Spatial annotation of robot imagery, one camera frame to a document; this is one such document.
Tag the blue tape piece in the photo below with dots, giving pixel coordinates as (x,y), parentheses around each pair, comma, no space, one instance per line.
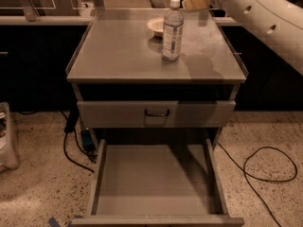
(52,222)

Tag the black drawer handle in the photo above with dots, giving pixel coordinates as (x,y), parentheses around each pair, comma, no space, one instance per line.
(151,114)

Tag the grey drawer cabinet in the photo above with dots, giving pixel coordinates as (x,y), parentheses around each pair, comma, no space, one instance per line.
(119,59)

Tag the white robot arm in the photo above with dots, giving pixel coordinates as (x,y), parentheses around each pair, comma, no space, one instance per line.
(277,23)

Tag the open grey middle drawer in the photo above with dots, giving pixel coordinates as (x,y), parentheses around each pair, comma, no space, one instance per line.
(156,186)

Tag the blue power adapter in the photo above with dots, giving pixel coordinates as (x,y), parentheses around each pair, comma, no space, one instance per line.
(86,139)

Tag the clear plastic water bottle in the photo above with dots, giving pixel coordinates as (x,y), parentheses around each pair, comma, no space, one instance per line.
(172,32)

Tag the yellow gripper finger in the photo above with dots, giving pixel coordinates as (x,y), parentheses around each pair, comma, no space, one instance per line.
(195,4)

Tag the closed grey top drawer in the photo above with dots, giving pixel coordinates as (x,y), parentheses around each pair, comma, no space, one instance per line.
(130,114)

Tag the white paper bowl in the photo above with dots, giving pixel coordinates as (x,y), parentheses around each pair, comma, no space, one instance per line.
(156,26)

